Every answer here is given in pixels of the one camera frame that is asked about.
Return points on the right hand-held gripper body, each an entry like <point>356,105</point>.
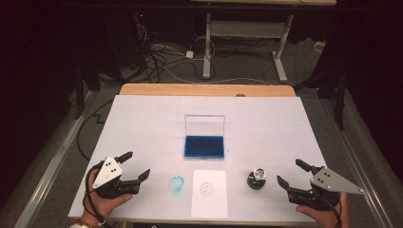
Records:
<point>329,183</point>

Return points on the white table cover sheet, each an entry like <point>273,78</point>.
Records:
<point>269,133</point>

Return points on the black stamp with crystal knob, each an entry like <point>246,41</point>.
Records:
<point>255,182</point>

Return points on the blue ink pad clear lid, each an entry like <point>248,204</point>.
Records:
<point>204,147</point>

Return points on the white metal desk frame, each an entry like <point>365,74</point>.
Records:
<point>247,29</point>

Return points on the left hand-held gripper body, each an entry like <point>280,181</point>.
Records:
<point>107,172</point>

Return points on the aluminium floor rail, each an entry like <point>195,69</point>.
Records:
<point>47,177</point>
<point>358,164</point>

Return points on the white power adapter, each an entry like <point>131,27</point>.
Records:
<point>189,54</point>

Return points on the black metal stand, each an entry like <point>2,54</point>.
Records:
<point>339,98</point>
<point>79,91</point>

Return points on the person's left hand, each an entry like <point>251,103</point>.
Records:
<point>101,205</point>

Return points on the person's right hand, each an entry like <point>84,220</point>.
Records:
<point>329,220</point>

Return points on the white paper card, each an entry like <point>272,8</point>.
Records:
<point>209,202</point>

